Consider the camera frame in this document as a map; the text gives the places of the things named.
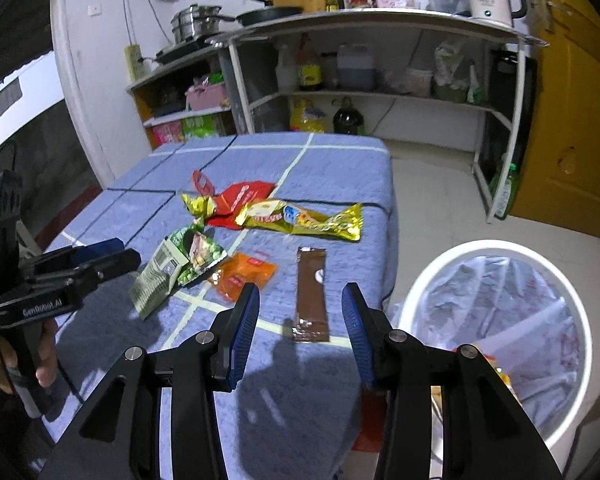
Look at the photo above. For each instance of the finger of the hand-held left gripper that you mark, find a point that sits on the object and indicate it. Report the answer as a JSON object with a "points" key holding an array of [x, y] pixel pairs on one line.
{"points": [[102, 247], [115, 265]]}

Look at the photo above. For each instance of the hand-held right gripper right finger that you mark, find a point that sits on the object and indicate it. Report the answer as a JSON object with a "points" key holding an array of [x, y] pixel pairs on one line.
{"points": [[355, 332]]}

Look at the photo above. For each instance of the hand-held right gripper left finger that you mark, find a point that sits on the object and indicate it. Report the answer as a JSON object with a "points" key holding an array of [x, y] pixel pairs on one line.
{"points": [[242, 332]]}

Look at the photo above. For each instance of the green snack packet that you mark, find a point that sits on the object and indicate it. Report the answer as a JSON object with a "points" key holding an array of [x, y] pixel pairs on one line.
{"points": [[160, 270]]}

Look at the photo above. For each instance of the brown snack wrapper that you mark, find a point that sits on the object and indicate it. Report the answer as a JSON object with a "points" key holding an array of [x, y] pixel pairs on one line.
{"points": [[310, 300]]}

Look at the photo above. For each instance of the white round bin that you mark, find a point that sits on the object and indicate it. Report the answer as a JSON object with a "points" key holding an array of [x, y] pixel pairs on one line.
{"points": [[480, 247]]}

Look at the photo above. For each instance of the orange snack packet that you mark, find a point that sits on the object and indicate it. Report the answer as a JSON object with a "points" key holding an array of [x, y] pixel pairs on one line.
{"points": [[242, 272]]}

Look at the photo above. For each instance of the red plastic bag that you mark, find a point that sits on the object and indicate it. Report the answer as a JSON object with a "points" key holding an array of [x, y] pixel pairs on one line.
{"points": [[370, 425]]}

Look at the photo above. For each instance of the small gold wrapper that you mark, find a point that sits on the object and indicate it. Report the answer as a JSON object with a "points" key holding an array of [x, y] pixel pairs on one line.
{"points": [[197, 206]]}

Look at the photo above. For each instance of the long gold snack wrapper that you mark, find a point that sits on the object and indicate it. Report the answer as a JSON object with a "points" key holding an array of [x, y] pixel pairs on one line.
{"points": [[330, 222]]}

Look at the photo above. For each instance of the red plastic loop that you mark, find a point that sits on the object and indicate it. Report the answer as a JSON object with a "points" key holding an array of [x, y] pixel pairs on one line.
{"points": [[195, 177]]}

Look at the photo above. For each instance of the pink food packet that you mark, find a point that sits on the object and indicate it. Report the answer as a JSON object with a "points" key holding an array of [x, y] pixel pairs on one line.
{"points": [[169, 133]]}

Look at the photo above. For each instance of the red plastic wrapper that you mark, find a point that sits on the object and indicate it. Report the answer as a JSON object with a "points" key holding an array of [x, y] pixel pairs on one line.
{"points": [[240, 194]]}

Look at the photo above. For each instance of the yellow orange wrapper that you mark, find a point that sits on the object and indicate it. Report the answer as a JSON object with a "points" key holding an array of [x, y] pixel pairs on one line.
{"points": [[495, 366]]}

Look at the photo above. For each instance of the clear plastic bin liner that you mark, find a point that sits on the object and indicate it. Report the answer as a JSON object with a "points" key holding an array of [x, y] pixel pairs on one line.
{"points": [[505, 300]]}

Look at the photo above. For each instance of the green food packet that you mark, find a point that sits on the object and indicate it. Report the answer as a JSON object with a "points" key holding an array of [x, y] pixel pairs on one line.
{"points": [[202, 127]]}

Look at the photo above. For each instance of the small yellow shelf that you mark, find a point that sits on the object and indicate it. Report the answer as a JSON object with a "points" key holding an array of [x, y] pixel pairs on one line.
{"points": [[145, 82]]}

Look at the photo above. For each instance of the pink plastic basket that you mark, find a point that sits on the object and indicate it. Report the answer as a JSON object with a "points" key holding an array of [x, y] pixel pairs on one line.
{"points": [[207, 96]]}

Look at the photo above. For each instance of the yellowed power strip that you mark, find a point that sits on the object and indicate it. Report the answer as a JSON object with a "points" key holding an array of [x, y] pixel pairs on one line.
{"points": [[132, 62]]}

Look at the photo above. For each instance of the green plastic bottle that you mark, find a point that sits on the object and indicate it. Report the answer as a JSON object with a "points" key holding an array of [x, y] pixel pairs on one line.
{"points": [[505, 192]]}

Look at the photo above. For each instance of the dark cooking oil bottle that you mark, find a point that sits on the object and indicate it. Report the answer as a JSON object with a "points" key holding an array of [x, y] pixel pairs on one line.
{"points": [[349, 120]]}

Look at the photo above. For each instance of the black induction cooker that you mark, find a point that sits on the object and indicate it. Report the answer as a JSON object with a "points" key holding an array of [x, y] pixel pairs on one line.
{"points": [[185, 51]]}

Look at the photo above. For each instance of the steel steamer pot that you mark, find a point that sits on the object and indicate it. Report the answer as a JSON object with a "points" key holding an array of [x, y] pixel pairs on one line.
{"points": [[195, 22]]}

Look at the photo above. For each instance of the white plastic bottle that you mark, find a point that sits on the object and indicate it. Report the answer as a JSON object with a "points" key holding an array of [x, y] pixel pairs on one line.
{"points": [[286, 72]]}

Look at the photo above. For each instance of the white plastic tub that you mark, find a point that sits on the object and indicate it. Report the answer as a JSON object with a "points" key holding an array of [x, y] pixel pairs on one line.
{"points": [[419, 82]]}

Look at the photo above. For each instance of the dark bottle yellow label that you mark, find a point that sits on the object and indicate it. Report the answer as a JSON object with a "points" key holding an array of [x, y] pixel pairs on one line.
{"points": [[310, 72]]}

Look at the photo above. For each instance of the translucent plastic jerry can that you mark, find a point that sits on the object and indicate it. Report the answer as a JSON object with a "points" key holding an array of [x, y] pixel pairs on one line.
{"points": [[356, 67]]}

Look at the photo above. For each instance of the black cabinet panel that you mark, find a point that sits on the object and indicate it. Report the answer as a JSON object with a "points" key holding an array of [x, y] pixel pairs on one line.
{"points": [[512, 110]]}

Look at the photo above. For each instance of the bundle of plastic bags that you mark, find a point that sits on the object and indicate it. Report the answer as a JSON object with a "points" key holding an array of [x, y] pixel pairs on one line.
{"points": [[455, 75]]}

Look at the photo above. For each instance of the black frying pan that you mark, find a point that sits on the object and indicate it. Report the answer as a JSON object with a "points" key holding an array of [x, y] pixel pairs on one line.
{"points": [[270, 14]]}

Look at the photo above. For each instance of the yellow wooden door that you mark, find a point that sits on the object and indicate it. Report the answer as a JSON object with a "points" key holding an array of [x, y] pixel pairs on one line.
{"points": [[575, 110]]}

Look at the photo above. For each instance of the white metal shelf unit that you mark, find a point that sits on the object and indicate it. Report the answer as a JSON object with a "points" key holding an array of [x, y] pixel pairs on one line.
{"points": [[360, 16]]}

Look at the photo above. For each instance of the red lid jar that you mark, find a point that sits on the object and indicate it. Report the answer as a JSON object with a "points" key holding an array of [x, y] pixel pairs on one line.
{"points": [[360, 2]]}

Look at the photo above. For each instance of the metal door latch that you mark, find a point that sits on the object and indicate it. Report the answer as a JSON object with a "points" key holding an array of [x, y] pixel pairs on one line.
{"points": [[545, 7]]}

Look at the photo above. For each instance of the white wall socket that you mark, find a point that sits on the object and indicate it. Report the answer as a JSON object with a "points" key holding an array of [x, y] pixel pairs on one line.
{"points": [[95, 10]]}

